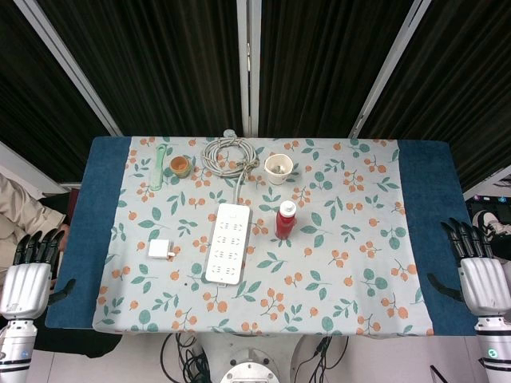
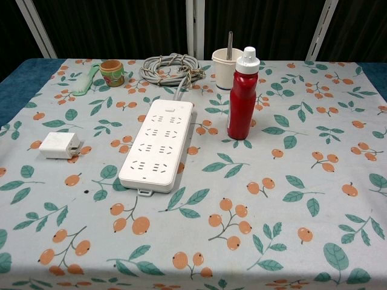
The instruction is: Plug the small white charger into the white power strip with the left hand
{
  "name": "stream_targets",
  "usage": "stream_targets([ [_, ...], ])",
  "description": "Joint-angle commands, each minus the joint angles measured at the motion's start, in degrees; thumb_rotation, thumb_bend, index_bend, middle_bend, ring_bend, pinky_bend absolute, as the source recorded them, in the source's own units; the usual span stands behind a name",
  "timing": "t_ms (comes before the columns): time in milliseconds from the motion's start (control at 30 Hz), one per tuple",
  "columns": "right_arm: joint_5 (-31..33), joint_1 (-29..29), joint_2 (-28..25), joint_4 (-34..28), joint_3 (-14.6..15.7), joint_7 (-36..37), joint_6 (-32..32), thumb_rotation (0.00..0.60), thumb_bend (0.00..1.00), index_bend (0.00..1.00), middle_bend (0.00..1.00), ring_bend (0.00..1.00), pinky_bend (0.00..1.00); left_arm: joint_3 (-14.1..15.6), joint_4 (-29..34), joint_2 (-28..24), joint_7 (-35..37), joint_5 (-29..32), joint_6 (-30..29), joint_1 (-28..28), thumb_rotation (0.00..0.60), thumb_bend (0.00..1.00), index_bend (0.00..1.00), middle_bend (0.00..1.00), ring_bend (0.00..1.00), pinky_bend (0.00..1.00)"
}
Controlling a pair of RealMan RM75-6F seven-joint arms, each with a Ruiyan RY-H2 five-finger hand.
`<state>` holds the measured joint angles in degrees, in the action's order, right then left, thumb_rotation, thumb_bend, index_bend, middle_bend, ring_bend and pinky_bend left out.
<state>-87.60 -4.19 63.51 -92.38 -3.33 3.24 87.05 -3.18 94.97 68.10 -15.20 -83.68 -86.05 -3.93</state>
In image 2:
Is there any white power strip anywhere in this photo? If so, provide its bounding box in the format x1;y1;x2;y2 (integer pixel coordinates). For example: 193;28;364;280
118;99;194;198

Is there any floral fruit print tablecloth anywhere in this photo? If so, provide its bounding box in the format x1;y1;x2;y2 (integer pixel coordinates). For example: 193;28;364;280
0;57;387;290

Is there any white paper cup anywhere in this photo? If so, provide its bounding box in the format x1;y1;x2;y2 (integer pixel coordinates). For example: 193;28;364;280
211;48;244;95

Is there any red bottle with white cap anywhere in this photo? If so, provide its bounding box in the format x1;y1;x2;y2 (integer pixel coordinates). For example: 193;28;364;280
227;46;261;141

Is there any small orange green cup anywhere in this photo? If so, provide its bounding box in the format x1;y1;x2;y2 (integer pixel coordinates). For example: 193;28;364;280
99;59;126;88

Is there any black curtain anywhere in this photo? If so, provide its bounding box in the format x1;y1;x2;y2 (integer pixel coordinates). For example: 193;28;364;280
0;0;387;84

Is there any green brush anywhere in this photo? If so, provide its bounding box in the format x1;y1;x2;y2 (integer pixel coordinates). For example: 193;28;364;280
71;63;101;97

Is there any white frame post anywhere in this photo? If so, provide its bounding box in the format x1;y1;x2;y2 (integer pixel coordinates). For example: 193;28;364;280
305;0;339;63
16;0;58;60
184;0;206;60

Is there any white plug adapter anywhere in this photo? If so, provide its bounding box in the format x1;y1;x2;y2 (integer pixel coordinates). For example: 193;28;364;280
38;132;82;160

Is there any grey cable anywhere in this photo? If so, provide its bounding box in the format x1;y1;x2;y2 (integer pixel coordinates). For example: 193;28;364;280
140;53;207;102

